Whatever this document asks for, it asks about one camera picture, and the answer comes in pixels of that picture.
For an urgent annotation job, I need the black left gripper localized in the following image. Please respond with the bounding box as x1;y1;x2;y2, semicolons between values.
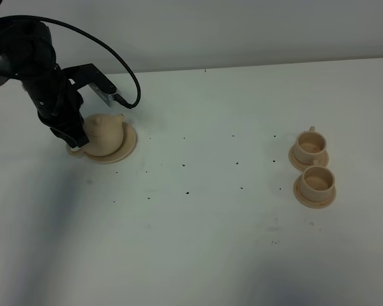
22;66;89;148

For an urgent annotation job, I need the beige teapot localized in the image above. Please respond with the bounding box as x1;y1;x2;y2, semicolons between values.
66;113;124;157

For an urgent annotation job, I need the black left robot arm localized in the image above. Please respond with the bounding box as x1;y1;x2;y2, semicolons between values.
0;20;89;148

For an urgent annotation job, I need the beige teapot saucer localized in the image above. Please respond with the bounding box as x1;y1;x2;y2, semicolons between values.
84;122;137;164

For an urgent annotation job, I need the far beige cup saucer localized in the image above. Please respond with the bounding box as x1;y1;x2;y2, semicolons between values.
288;147;329;171

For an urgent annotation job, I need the beige cup saucer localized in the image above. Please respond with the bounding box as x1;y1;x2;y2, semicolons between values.
288;147;329;171
293;177;336;209

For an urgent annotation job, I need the far beige teacup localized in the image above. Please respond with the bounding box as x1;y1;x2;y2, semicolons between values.
294;126;327;162

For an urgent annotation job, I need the beige teacup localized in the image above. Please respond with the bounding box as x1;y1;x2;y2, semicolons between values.
301;165;335;200
294;126;327;162

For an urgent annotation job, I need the near beige cup saucer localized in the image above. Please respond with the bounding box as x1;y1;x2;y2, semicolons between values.
293;177;336;209

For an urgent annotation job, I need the near beige teacup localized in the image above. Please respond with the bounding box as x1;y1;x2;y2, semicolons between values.
301;165;335;200

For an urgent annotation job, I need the black braided camera cable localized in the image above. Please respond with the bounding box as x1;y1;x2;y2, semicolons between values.
0;0;142;110

